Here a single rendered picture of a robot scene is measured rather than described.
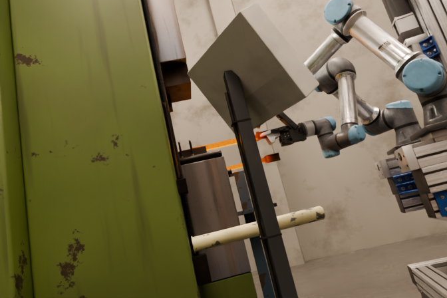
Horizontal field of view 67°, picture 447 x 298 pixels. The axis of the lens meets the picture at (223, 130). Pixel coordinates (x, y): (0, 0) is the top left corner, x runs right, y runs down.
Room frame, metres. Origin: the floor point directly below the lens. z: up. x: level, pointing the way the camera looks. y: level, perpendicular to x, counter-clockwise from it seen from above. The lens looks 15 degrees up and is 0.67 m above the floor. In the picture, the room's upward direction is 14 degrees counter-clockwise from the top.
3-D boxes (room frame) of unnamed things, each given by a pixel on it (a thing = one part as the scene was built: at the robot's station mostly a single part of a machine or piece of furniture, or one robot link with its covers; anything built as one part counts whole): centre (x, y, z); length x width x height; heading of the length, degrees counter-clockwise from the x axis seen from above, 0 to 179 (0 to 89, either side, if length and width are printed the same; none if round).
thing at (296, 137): (1.57, -0.31, 0.98); 0.12 x 0.08 x 0.09; 99
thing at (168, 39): (1.49, 0.32, 1.56); 0.42 x 0.39 x 0.40; 99
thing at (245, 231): (1.15, -0.04, 0.62); 0.44 x 0.05 x 0.05; 99
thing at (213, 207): (1.50, 0.33, 0.69); 0.56 x 0.38 x 0.45; 99
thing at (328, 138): (1.58, -0.47, 0.89); 0.11 x 0.08 x 0.11; 35
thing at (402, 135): (1.75, -0.92, 0.87); 0.15 x 0.15 x 0.10
